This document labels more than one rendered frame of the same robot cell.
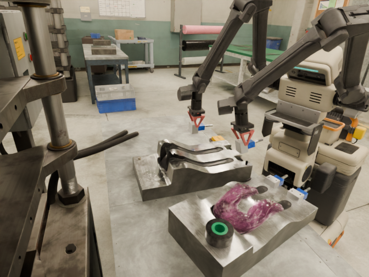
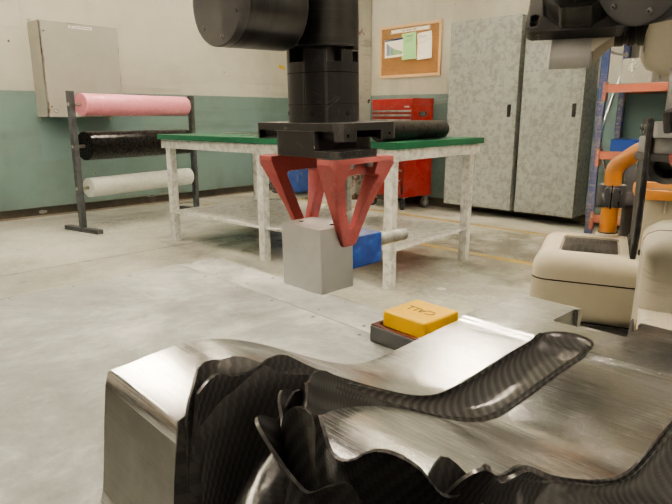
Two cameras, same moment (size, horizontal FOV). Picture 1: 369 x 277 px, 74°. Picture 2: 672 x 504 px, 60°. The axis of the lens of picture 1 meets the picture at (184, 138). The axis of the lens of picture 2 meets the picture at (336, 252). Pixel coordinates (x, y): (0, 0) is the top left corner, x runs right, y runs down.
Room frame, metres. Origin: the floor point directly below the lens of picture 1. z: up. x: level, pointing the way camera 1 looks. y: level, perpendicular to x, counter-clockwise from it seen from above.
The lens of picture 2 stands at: (0.79, 0.13, 1.05)
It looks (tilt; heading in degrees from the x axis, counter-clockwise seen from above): 13 degrees down; 337
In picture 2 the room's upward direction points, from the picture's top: straight up
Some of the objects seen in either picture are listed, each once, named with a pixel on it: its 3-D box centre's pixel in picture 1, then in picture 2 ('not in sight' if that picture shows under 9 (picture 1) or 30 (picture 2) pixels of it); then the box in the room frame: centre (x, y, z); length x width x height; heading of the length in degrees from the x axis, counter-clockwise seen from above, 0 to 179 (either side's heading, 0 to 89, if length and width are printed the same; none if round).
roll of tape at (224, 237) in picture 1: (219, 232); not in sight; (0.51, -0.11, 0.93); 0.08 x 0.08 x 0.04
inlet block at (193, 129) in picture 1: (201, 126); (356, 244); (1.25, -0.09, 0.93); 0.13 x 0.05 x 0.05; 110
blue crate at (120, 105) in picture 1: (115, 101); not in sight; (4.00, 1.19, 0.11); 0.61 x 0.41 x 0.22; 113
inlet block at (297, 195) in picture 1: (301, 193); not in sight; (0.80, -0.48, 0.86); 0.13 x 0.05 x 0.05; 127
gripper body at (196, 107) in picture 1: (196, 105); (323, 98); (1.24, -0.05, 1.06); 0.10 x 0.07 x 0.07; 20
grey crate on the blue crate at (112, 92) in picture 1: (115, 92); not in sight; (4.00, 1.19, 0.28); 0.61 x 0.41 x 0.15; 113
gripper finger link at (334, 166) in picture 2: (196, 118); (336, 187); (1.22, -0.06, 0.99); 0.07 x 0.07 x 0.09; 20
